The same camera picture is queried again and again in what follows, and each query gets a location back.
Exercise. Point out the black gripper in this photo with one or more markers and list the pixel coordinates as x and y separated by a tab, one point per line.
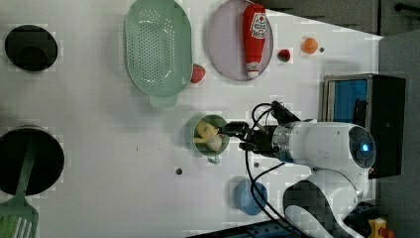
256	141

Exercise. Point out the yellow plush banana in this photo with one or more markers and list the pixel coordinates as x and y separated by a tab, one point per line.
207	134

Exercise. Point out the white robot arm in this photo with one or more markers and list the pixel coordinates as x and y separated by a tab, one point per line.
339	156

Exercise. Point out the green mug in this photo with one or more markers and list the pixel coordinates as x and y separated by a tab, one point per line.
216	120

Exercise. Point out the light red plush strawberry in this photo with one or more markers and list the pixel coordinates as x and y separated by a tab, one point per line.
198	73

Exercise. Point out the blue cup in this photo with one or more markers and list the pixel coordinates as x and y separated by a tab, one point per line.
244	200

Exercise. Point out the grey round plate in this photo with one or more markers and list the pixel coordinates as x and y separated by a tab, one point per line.
225	40

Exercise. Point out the dark red plush strawberry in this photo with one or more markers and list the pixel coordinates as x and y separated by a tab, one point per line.
284	55

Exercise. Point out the red plush ketchup bottle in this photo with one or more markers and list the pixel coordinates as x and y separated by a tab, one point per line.
254	31

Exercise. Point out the green perforated colander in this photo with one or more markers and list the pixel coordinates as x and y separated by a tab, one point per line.
158	49

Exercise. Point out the orange plush fruit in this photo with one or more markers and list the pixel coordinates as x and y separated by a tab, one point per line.
309	46

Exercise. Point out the silver toaster oven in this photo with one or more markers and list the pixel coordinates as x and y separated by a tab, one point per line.
373	101

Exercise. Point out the small black pot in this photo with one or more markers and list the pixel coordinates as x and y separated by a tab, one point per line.
31	48

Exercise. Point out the green slotted spatula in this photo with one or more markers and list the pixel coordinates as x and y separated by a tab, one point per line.
19	219

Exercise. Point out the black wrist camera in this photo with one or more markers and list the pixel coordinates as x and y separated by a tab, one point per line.
281	114

